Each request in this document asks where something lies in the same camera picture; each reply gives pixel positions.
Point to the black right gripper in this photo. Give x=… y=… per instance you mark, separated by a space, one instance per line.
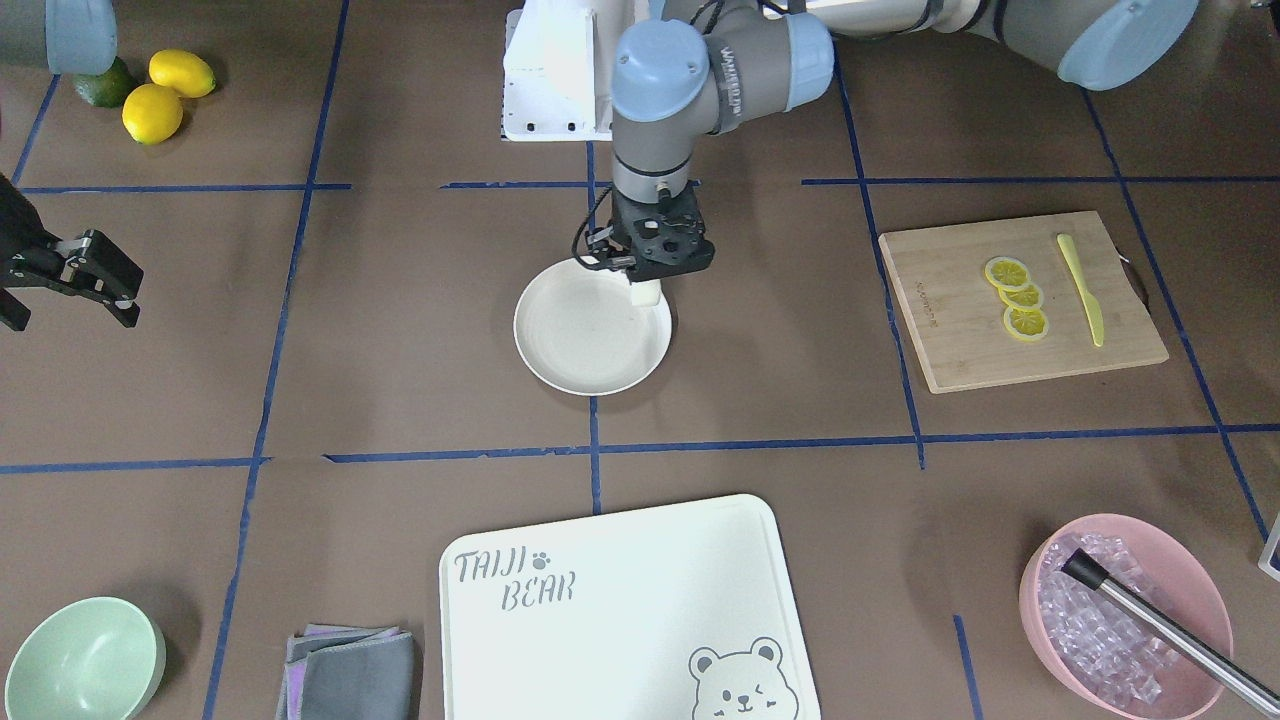
x=22 y=243

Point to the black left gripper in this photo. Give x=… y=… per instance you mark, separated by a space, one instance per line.
x=613 y=243

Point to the cream round plate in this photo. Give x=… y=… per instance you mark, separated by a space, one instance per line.
x=576 y=331

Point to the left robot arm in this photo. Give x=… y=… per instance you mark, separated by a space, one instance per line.
x=695 y=68

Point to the white bear tray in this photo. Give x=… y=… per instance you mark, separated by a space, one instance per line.
x=680 y=611

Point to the yellow lemon lower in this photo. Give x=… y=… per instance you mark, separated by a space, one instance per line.
x=152 y=114

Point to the yellow lemon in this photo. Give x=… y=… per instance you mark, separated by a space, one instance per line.
x=186 y=73
x=152 y=114

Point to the green lime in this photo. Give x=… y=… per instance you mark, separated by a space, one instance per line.
x=106 y=90

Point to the yellow lemon upper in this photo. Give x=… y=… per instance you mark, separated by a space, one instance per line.
x=186 y=73

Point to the lemon slice top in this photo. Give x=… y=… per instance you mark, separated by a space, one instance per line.
x=1007 y=274

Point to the bamboo cutting board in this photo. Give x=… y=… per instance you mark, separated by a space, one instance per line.
x=955 y=316

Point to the mint green bowl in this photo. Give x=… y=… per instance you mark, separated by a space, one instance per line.
x=99 y=658

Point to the lemon slice bottom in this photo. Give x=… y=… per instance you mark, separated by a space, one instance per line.
x=1025 y=325

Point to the yellow plastic knife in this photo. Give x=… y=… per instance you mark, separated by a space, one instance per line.
x=1091 y=305

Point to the grey folded cloth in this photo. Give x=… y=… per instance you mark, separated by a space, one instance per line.
x=347 y=672

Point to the metal black-tipped stirrer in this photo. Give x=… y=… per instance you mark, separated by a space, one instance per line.
x=1084 y=569

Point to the pink bowl with ice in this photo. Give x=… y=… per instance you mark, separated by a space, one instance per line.
x=1094 y=648

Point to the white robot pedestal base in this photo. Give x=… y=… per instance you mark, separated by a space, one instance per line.
x=558 y=67

